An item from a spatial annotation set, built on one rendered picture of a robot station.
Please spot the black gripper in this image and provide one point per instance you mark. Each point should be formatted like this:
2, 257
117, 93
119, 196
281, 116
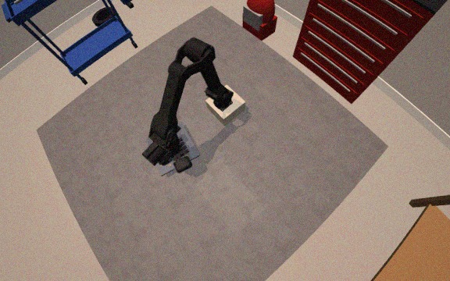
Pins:
183, 163

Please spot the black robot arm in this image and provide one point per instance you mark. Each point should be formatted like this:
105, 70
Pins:
164, 126

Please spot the grey switch panel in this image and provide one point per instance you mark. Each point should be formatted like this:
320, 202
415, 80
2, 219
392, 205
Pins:
186, 143

